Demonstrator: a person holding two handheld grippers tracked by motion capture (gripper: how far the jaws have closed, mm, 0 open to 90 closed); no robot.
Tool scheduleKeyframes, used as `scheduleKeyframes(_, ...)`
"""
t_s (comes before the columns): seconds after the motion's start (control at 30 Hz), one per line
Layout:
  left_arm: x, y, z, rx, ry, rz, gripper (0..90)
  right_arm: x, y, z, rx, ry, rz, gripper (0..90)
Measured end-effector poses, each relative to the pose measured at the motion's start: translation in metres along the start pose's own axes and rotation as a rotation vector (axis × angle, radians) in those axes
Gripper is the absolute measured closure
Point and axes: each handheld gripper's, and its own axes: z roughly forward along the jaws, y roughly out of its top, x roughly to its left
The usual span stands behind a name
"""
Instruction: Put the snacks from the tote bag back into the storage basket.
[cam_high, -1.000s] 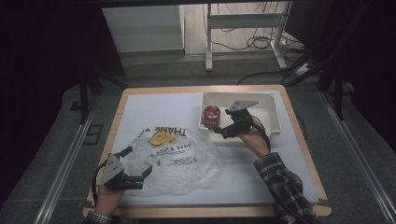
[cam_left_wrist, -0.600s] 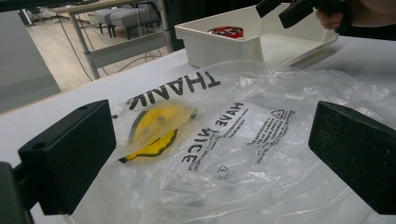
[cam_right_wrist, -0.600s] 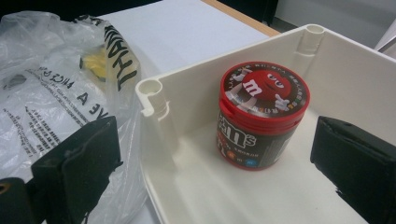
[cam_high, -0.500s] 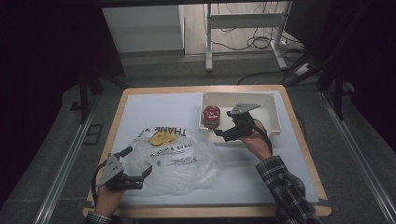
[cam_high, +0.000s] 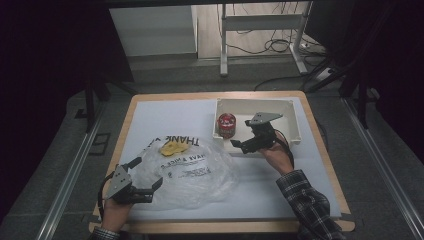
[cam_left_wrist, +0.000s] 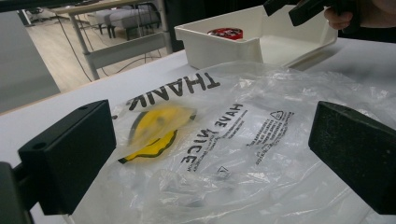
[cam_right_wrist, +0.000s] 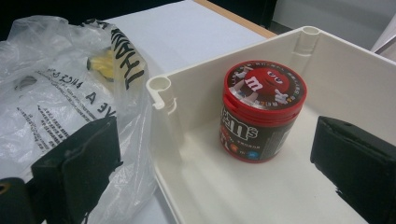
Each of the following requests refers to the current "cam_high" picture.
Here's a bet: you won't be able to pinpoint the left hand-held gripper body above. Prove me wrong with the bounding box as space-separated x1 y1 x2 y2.
105 164 155 205

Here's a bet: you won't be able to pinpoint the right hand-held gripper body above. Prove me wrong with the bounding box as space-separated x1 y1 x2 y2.
240 111 284 155

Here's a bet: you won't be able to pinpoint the red can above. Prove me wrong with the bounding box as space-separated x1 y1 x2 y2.
216 112 238 140

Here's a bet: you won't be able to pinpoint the white plastic bin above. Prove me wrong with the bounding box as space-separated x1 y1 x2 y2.
212 97 303 158

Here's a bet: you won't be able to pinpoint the clear printed plastic bag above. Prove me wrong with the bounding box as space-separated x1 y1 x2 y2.
129 134 240 211

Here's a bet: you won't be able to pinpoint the person's right hand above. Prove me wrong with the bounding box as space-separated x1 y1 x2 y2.
258 131 296 176

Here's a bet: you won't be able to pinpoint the person's left hand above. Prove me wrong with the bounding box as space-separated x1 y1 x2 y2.
100 199 134 233

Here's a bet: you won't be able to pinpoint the white table mat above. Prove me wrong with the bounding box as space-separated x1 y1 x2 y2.
119 97 343 222

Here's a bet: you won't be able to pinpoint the black stand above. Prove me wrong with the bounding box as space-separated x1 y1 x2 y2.
357 81 370 130
83 78 112 134

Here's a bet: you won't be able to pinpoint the white power strip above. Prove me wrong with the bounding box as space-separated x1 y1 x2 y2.
315 67 335 82

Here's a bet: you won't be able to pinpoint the white cabinet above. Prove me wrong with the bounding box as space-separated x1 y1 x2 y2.
109 5 198 58

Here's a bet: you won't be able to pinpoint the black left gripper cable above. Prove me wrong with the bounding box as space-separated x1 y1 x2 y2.
96 172 115 218

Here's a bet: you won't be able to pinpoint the black floor outlet frame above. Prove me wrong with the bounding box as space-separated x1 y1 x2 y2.
89 132 112 156

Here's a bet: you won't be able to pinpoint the aluminium rail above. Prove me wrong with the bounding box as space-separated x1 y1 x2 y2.
342 98 424 239
34 103 108 240

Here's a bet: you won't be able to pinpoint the black floor cables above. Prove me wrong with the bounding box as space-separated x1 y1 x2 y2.
216 1 329 93

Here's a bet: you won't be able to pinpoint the white metal desk frame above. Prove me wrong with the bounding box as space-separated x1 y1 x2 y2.
219 2 310 78

